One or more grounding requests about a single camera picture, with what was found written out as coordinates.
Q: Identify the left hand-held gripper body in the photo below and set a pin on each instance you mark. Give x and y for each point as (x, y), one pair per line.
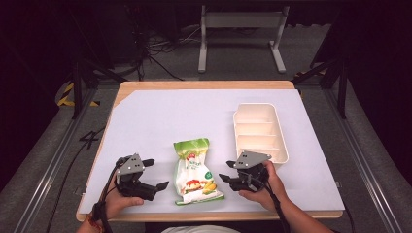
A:
(129, 166)

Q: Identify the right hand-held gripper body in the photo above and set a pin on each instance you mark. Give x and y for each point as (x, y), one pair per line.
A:
(249, 160)

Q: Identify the person's left hand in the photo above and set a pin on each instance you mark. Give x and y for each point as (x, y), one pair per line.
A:
(116, 204)

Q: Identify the person's right hand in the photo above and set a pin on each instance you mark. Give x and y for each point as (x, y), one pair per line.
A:
(270, 194)

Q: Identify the green and white snack bag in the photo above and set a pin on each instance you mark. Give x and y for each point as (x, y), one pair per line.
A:
(194, 171)

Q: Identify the white divided plastic tray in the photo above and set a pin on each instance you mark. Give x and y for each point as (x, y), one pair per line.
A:
(259, 129)

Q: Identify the white table mat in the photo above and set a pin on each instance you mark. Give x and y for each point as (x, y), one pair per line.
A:
(181, 116)

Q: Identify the person's white clothing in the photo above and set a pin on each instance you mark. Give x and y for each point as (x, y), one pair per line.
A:
(200, 229)

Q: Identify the black metal stand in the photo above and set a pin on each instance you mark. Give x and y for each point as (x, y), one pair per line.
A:
(77, 87)
(342, 90)

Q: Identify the yellow and black hazard tape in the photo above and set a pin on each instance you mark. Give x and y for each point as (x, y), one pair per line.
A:
(66, 93)

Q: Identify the grey metal stand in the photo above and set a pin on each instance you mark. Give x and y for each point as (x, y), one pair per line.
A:
(243, 19)

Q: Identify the aluminium floor rail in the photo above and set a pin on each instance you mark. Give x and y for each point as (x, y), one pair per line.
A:
(366, 168)
(48, 174)

